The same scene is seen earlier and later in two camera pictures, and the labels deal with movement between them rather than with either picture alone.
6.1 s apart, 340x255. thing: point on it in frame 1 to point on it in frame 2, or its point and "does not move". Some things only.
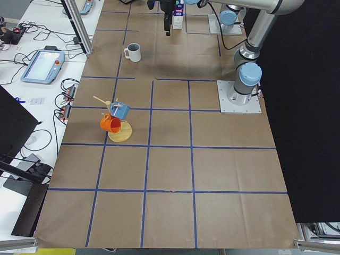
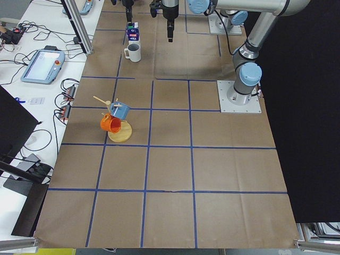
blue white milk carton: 178,15 to 133,31
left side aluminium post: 73,10 does not move
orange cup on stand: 109,123 does not move
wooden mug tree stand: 125,132 does not move
